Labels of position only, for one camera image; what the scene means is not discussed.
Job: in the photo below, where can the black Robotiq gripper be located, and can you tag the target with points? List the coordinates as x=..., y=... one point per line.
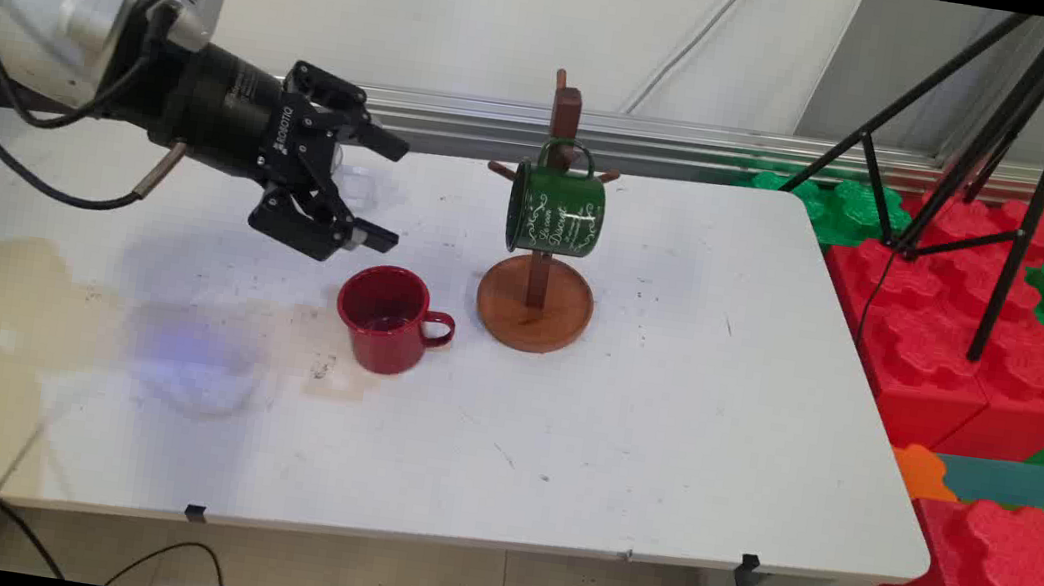
x=224, y=108

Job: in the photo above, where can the green enamel mug white lettering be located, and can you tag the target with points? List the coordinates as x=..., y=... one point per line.
x=558, y=212

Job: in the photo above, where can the red enamel mug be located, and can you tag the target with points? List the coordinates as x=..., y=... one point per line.
x=385, y=336

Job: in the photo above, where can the brown wooden mug tree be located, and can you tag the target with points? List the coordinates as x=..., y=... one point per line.
x=534, y=320

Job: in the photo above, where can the black table clip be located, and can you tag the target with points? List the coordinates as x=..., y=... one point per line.
x=750, y=563
x=196, y=512

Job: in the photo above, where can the large red foam block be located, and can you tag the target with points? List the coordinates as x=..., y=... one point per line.
x=928, y=347

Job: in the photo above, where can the orange foam piece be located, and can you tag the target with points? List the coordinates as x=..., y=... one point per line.
x=920, y=472

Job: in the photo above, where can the aluminium wall rail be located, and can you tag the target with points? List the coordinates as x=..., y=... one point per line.
x=702, y=150

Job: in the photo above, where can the black camera tripod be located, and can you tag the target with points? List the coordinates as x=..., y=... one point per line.
x=1041, y=180

